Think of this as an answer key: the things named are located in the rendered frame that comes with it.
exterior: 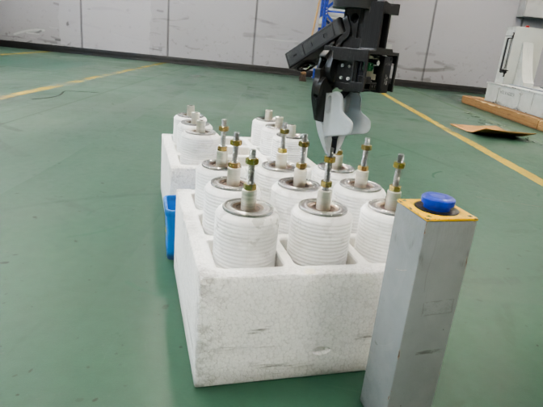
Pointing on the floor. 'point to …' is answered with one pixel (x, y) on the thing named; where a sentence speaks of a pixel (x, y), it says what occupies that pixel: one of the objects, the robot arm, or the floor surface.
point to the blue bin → (170, 224)
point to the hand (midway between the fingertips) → (328, 144)
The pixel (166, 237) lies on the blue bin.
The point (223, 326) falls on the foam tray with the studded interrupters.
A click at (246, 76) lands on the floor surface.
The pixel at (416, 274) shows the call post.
